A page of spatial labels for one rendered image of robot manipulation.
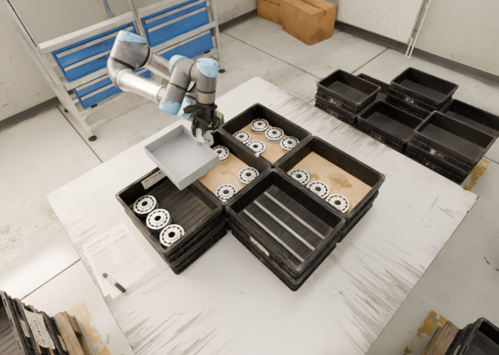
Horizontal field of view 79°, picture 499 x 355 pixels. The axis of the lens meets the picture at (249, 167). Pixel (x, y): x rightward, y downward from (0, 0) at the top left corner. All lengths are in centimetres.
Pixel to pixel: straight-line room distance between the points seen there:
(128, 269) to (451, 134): 217
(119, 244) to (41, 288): 109
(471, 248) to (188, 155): 200
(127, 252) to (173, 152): 52
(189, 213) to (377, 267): 85
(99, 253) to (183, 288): 45
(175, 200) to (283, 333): 72
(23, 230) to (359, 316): 247
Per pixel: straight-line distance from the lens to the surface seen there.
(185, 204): 143
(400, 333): 215
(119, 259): 155
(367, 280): 142
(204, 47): 360
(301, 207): 138
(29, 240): 286
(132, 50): 148
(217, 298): 135
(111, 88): 322
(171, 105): 118
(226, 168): 153
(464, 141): 249
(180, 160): 130
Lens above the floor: 197
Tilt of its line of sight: 49 degrees down
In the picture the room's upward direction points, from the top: 5 degrees counter-clockwise
